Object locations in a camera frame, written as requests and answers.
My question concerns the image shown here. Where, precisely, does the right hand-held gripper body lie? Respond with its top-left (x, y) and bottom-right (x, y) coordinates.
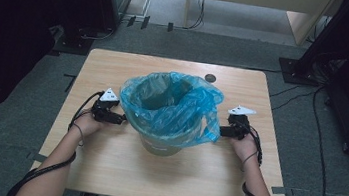
top-left (224, 104), bottom-right (258, 143)

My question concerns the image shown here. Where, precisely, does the black floor cable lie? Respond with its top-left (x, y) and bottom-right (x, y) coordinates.
top-left (267, 79), bottom-right (324, 118)
top-left (300, 84), bottom-right (346, 196)

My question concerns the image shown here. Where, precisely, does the round black table grommet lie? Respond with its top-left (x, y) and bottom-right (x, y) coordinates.
top-left (203, 72), bottom-right (218, 84)

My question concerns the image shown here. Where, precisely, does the person's right hand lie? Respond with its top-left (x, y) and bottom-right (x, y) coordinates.
top-left (226, 130), bottom-right (262, 166)

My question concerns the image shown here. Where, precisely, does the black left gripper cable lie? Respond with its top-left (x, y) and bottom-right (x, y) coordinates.
top-left (5, 80), bottom-right (105, 196)

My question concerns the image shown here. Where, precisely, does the black stand base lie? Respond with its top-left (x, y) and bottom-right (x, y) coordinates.
top-left (275, 55), bottom-right (327, 89)
top-left (51, 24), bottom-right (97, 58)

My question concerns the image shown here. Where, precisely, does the dark curtain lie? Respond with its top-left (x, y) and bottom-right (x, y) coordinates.
top-left (0, 0), bottom-right (108, 159)

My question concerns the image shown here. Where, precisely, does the person's left hand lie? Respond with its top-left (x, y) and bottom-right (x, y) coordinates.
top-left (70, 109), bottom-right (108, 141)

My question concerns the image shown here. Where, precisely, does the thin black wristband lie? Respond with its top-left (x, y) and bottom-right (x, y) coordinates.
top-left (239, 149), bottom-right (260, 174)
top-left (70, 122), bottom-right (89, 147)

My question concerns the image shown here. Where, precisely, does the blue plastic trash bag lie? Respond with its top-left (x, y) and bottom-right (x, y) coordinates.
top-left (114, 65), bottom-right (229, 149)

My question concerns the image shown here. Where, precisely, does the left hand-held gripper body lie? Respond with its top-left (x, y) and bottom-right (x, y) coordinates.
top-left (89, 85), bottom-right (123, 125)

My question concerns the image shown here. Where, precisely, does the grey-green trash bin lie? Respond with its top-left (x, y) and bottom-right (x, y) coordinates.
top-left (136, 129), bottom-right (186, 160)

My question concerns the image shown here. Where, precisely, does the black hanging cable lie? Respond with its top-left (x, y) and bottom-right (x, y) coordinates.
top-left (184, 0), bottom-right (208, 33)

